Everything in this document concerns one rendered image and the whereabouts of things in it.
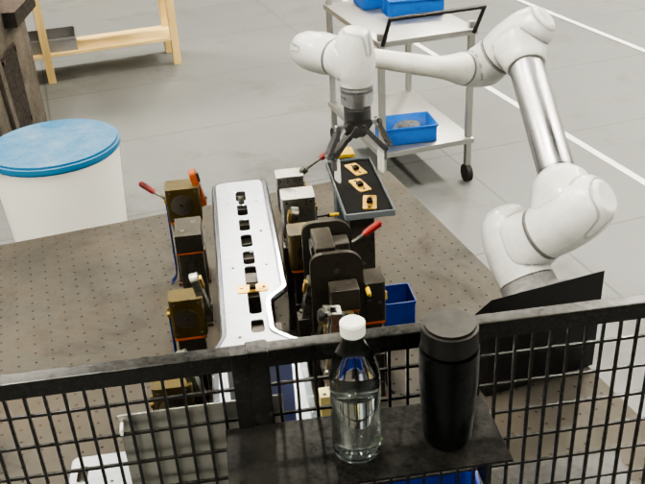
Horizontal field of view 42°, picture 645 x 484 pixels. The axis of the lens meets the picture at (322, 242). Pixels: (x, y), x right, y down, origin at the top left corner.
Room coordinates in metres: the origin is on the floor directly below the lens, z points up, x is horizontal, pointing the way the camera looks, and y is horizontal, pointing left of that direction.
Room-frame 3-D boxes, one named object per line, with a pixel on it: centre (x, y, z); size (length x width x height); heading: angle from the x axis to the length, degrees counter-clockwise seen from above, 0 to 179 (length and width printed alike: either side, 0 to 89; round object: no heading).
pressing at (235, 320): (1.94, 0.20, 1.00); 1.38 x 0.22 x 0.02; 6
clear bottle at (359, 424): (0.83, -0.03, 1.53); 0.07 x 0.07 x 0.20
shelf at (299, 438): (0.85, -0.04, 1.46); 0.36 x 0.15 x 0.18; 96
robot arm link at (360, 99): (2.19, -0.12, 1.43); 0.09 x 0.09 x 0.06
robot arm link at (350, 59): (2.20, -0.11, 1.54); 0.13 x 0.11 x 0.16; 41
